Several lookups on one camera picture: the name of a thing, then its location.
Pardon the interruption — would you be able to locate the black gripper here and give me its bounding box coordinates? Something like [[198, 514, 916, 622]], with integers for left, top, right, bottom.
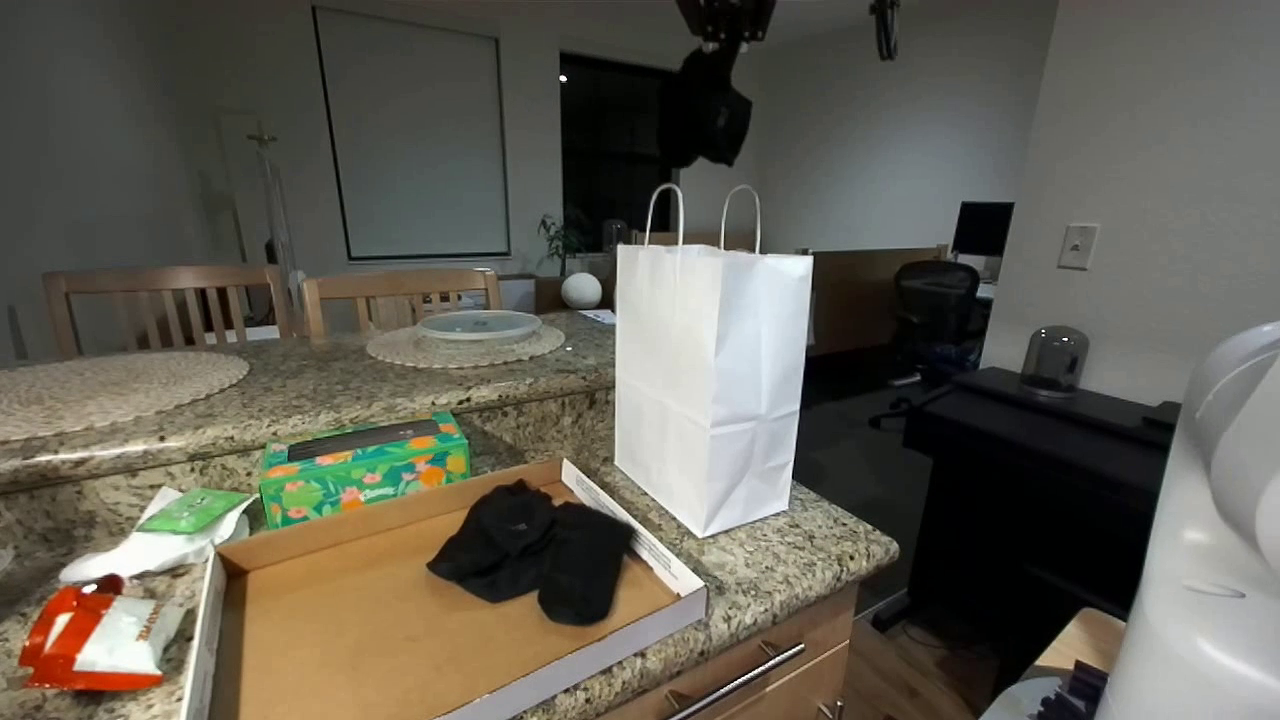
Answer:
[[677, 0, 779, 46]]

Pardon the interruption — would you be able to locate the small green houseplant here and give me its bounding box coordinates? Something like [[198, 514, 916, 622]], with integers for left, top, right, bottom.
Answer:
[[536, 210, 593, 275]]

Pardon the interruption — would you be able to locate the white round vase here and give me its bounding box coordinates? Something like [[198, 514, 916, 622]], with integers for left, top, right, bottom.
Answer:
[[557, 268, 608, 313]]

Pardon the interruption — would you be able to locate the dark computer monitor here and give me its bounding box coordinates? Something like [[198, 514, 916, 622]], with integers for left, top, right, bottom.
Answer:
[[952, 197, 1019, 264]]

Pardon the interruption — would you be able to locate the white projection screen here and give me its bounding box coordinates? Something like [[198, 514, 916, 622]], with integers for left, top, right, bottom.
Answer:
[[310, 2, 517, 264]]

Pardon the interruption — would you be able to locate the black office chair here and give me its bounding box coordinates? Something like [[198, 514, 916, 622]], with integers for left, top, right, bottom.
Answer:
[[871, 254, 993, 430]]

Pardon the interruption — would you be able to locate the clear glass plate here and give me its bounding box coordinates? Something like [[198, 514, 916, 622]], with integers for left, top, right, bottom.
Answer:
[[414, 302, 549, 346]]

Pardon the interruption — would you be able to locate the wooden dining chair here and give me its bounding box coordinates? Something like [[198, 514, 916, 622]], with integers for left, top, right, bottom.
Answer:
[[39, 258, 298, 359], [291, 264, 506, 344]]

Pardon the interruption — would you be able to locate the round woven placemat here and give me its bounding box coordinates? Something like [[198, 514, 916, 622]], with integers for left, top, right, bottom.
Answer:
[[0, 346, 256, 449], [362, 314, 571, 373]]

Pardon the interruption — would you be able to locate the grey glass jar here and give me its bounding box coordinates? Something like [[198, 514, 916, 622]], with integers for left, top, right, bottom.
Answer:
[[1019, 321, 1092, 393]]

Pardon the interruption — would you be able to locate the black desk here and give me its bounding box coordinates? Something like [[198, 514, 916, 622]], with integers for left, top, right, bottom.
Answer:
[[899, 365, 1183, 670]]

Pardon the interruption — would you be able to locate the green floral tissue box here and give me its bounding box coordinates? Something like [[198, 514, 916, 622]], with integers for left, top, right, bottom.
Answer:
[[256, 408, 478, 527]]

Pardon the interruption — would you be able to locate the wooden base cabinet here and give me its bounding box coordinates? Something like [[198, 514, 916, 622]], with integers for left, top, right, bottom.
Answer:
[[595, 583, 864, 720]]

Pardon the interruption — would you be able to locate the light wooden board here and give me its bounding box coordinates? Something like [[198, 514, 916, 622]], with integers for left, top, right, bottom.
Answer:
[[1033, 606, 1133, 677]]

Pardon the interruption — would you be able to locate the flat cardboard box tray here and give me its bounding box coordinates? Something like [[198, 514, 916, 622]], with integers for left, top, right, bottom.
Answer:
[[178, 454, 711, 720]]

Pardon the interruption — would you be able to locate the white wipes packet green label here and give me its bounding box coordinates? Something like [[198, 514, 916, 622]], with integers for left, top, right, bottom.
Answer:
[[55, 482, 261, 589]]

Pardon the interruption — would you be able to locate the orange and white packet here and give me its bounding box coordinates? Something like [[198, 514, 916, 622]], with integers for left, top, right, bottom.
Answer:
[[17, 573, 191, 696]]

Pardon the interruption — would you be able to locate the white paper bag with handles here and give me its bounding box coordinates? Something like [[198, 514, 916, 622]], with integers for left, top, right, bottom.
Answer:
[[608, 179, 815, 540]]

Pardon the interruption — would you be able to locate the white light switch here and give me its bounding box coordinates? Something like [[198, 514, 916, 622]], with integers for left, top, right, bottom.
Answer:
[[1057, 220, 1102, 275]]

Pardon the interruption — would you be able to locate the metal drawer handle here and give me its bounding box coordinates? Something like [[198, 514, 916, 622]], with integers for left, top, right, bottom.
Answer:
[[663, 636, 811, 720]]

